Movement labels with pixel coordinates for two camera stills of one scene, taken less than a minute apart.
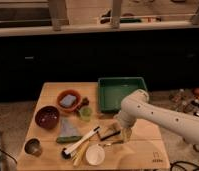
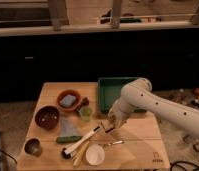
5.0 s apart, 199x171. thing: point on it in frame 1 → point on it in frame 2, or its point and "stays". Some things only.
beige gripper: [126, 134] → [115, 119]
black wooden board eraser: [108, 134] → [108, 124]
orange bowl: [75, 105] stays
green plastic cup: [85, 113] stays
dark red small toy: [84, 102] stays
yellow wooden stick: [79, 153] stays
